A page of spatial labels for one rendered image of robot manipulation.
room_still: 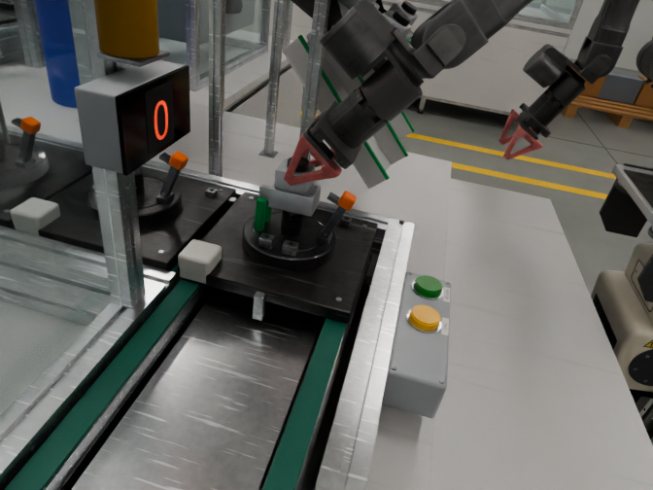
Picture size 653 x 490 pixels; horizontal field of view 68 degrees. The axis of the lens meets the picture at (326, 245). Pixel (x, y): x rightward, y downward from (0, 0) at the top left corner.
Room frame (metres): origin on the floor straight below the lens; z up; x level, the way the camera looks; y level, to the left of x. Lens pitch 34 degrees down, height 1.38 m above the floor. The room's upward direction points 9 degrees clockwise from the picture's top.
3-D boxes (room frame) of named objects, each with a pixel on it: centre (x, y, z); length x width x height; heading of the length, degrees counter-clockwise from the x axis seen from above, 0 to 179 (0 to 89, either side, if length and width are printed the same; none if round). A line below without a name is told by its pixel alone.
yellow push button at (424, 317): (0.49, -0.14, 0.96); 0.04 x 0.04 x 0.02
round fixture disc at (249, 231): (0.61, 0.06, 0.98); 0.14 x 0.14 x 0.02
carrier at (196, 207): (0.65, 0.31, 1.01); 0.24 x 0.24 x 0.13; 81
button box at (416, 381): (0.49, -0.14, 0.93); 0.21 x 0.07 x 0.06; 171
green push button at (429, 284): (0.56, -0.15, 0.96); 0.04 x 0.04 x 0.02
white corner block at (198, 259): (0.53, 0.17, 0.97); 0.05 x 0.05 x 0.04; 81
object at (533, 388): (0.76, -0.16, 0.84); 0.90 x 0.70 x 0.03; 174
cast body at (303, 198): (0.61, 0.07, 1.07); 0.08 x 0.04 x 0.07; 82
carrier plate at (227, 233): (0.61, 0.06, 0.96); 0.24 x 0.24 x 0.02; 81
